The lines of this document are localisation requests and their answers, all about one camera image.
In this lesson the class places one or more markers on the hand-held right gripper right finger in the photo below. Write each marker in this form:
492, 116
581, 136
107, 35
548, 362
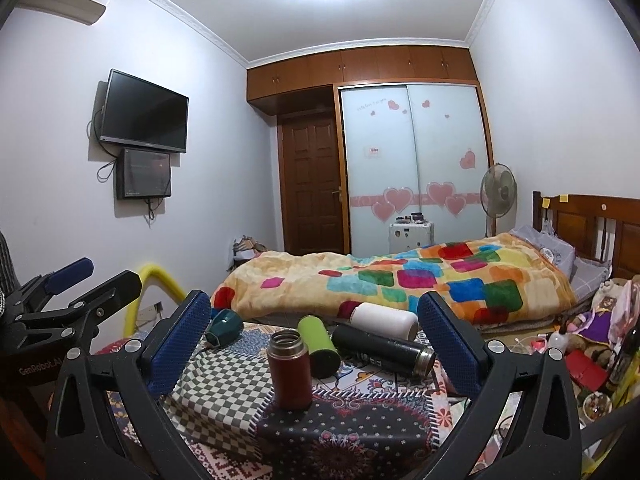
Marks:
451, 347

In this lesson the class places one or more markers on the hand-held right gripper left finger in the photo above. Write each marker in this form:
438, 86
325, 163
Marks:
179, 345

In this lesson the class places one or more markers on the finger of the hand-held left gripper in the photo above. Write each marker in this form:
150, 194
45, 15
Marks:
112, 286
70, 271

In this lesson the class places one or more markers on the dark green cup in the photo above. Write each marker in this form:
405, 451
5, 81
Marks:
225, 329

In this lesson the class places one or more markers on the black thermos cup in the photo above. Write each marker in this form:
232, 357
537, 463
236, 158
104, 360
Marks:
380, 350

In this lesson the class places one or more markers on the white cup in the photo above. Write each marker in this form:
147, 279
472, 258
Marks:
385, 321

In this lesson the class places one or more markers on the red thermos cup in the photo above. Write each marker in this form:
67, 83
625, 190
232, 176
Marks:
290, 372

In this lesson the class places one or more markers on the yellow foam tube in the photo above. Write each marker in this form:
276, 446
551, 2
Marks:
150, 272

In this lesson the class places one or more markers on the grey checkered cloth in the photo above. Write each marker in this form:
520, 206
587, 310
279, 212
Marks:
220, 385

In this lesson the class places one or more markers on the colourful patchwork blanket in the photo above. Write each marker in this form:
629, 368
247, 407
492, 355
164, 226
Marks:
380, 280

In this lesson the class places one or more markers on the white plastic bottle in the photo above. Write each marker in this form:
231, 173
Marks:
556, 345

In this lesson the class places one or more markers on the small white cabinet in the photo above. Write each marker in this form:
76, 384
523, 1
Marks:
411, 236

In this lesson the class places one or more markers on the pile of clothes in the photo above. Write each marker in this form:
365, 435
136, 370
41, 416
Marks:
249, 247

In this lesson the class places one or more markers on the patterned table mat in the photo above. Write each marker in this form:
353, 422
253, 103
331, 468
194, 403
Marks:
350, 425

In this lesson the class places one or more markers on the grey pillow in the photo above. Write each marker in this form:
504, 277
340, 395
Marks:
545, 250

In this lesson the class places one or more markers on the red box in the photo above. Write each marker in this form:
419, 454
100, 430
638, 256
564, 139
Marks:
590, 370

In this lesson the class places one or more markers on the stuffed doll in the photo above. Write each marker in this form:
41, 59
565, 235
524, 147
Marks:
595, 327

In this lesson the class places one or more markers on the small bowl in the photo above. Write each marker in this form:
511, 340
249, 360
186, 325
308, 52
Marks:
597, 405

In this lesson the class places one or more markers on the standing fan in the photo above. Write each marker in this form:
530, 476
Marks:
498, 189

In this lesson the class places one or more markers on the dark glass bottle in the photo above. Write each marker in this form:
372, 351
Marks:
622, 360

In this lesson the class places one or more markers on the wooden bed headboard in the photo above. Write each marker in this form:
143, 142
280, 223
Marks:
580, 220

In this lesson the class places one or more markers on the pink bag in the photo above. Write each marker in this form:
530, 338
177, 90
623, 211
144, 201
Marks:
627, 300

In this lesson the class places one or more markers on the wooden wardrobe with sliding doors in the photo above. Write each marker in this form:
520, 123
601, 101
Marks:
415, 160

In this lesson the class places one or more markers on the brown wooden door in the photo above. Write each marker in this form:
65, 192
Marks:
310, 185

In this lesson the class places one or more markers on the wall socket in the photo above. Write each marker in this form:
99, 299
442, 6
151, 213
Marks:
150, 310

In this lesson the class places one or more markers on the small wall monitor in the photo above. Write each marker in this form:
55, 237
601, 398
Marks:
144, 174

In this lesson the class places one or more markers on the wall-mounted television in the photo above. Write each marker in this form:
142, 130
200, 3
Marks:
145, 110

